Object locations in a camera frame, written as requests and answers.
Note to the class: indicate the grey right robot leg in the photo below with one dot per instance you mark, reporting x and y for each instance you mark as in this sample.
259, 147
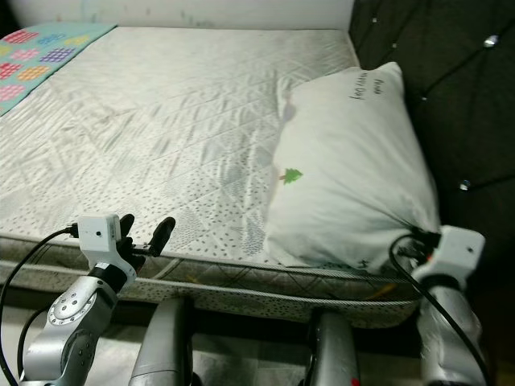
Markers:
331, 354

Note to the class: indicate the white pillow with green tree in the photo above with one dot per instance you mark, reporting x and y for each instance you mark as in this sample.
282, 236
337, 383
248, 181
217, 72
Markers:
354, 161

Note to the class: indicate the white quilted mattress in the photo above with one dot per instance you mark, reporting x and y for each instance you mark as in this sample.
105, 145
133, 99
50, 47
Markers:
153, 121

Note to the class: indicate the grey robot leg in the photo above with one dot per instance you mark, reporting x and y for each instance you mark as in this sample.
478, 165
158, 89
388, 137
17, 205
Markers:
331, 354
161, 346

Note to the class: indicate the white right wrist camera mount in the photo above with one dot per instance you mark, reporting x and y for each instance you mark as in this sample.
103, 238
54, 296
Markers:
459, 249

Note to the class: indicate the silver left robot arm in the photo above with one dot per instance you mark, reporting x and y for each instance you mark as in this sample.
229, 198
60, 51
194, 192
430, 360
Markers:
72, 322

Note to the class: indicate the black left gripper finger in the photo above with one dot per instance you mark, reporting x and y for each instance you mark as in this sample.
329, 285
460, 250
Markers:
128, 224
163, 232

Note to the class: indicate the black tufted headboard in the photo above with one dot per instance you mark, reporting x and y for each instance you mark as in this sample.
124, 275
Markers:
451, 80

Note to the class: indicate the grey left robot leg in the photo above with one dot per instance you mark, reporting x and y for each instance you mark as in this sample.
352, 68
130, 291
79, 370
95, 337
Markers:
161, 346

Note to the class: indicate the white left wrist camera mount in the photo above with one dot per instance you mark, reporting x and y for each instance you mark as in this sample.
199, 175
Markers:
98, 237

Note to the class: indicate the teal polka-dot patch blanket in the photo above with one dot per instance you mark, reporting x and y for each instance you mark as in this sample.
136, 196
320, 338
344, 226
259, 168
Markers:
32, 64

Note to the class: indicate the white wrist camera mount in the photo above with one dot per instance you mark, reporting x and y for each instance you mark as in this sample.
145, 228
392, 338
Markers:
459, 249
98, 237

